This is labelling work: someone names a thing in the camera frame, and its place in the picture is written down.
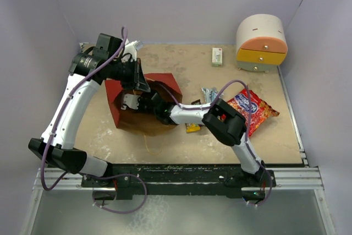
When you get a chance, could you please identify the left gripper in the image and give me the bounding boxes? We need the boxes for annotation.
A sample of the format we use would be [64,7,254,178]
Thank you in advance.
[109,58,151,92]

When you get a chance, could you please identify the red paper bag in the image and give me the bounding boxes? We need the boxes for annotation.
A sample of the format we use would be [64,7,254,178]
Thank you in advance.
[104,72,183,156]

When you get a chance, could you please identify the yellow candy packet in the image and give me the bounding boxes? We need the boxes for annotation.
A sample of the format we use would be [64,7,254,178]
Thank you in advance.
[186,123,201,133]

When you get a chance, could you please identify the brown chocolate snack packet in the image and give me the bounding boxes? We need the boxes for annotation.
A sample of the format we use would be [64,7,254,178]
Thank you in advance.
[191,99,201,105]

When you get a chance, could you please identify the white blue snack packet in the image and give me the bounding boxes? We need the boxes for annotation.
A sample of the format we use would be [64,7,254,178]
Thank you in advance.
[201,88,218,103]

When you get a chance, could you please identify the large red snack bag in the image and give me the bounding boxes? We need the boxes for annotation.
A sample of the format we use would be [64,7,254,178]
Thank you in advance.
[227,89,280,137]

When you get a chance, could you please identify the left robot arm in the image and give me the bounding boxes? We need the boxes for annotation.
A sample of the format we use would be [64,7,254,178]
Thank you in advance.
[28,34,151,187]

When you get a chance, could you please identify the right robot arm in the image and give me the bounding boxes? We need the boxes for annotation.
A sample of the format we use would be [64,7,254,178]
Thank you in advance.
[136,92,265,186]

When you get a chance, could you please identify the small white box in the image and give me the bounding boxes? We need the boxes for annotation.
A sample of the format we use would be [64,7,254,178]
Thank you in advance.
[212,47,223,67]

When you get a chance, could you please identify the round pastel drawer cabinet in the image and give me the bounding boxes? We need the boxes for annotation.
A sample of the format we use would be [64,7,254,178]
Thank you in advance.
[236,14,288,73]

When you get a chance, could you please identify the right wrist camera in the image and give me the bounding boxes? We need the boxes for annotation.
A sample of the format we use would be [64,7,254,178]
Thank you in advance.
[121,94,140,110]

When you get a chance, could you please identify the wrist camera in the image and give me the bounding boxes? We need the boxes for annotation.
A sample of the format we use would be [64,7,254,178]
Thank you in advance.
[121,41,143,63]
[121,94,140,110]

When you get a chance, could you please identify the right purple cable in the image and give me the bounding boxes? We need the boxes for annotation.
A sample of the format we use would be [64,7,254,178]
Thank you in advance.
[153,79,273,208]

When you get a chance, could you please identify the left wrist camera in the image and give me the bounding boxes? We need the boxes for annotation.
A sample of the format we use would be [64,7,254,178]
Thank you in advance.
[121,41,143,63]

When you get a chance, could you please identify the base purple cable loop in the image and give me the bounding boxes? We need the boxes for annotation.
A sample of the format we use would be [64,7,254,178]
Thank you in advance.
[91,173,149,214]

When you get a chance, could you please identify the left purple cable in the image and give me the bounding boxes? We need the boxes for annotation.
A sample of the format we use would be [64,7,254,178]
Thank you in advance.
[40,26,128,192]

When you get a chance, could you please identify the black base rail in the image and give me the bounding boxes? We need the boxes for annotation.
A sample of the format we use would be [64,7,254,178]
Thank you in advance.
[82,163,276,201]

